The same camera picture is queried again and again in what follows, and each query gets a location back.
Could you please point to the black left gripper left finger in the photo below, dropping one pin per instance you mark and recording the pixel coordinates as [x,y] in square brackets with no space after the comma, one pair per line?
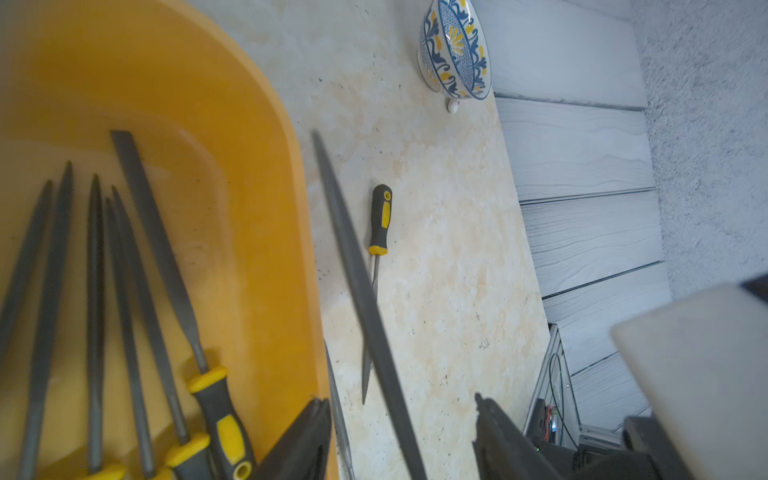
[302,451]

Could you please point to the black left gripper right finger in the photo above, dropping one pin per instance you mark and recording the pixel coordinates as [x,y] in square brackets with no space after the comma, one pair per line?
[502,451]

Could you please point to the file tool black yellow handle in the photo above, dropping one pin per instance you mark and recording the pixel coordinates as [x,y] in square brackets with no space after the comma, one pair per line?
[95,343]

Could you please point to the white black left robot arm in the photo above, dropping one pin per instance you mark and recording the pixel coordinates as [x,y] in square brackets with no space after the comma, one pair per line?
[702,364]

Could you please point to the yellow plastic storage box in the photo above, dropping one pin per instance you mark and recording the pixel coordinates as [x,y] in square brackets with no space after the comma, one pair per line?
[226,172]

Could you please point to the blue yellow patterned bowl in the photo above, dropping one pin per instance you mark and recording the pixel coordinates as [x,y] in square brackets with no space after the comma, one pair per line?
[452,51]

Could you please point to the aluminium front rail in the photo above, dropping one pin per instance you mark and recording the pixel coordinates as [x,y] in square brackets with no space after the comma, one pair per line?
[553,413]

